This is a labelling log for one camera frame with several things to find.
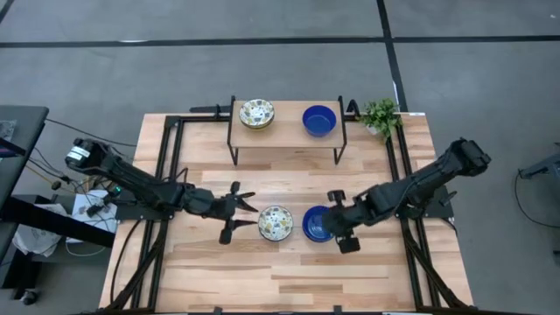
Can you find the white paper sheet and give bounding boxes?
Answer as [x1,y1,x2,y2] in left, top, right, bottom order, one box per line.
[72,188,119,244]

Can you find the grey floor stand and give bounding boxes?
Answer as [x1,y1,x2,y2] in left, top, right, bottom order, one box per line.
[518,142,560,180]

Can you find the thin black cable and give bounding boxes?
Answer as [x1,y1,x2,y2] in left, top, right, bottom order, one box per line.
[43,116,137,149]

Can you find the wooden shelf with black frame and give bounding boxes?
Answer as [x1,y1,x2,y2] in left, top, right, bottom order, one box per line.
[226,94,348,166]

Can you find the small potted green plant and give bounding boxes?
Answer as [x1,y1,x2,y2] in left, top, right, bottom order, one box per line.
[357,97,404,144]

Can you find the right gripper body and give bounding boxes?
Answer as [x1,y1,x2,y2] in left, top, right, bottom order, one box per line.
[325,188,386,256]

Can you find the white crumpled bag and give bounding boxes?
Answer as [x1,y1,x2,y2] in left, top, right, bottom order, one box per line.
[11,220,62,258]

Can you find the leaf-patterned yellow mini bowl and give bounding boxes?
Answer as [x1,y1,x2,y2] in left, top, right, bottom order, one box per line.
[257,205,295,242]
[238,98,277,130]

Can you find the black metal beam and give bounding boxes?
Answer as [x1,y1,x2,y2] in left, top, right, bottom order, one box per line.
[0,196,117,249]

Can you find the black aluminium rig frame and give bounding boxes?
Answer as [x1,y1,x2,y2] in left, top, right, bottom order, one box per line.
[102,111,473,315]

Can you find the thick black cable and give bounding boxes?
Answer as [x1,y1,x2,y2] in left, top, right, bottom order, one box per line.
[109,218,142,305]

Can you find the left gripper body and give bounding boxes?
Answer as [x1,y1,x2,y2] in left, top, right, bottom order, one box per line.
[181,180,242,246]

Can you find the blue mini bowl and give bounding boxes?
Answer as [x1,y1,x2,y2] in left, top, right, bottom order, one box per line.
[302,104,338,138]
[301,205,334,243]

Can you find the black desk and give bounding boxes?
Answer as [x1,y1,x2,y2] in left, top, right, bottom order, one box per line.
[0,104,50,211]

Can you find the black floor cable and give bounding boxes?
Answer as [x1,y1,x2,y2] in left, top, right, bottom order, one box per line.
[514,171,560,229]

